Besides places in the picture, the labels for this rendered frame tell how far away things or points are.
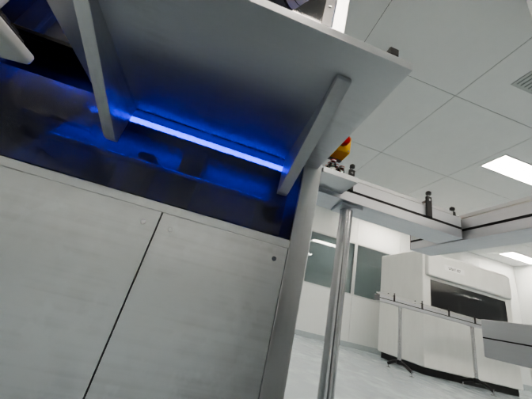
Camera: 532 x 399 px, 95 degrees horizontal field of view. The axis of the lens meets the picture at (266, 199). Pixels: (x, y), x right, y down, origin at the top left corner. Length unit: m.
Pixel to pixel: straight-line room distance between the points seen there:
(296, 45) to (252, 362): 0.69
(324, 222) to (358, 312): 2.11
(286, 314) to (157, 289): 0.33
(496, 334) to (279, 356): 0.78
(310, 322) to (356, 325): 1.06
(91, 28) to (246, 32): 0.30
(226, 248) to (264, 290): 0.15
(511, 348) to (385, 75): 0.94
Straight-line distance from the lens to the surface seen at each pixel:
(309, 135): 0.60
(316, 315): 5.80
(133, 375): 0.70
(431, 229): 1.19
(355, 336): 6.25
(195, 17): 0.57
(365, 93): 0.59
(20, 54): 0.80
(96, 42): 0.67
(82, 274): 0.71
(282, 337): 0.70
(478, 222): 1.28
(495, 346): 1.21
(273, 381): 0.72
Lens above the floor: 0.42
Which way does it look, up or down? 22 degrees up
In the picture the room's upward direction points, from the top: 14 degrees clockwise
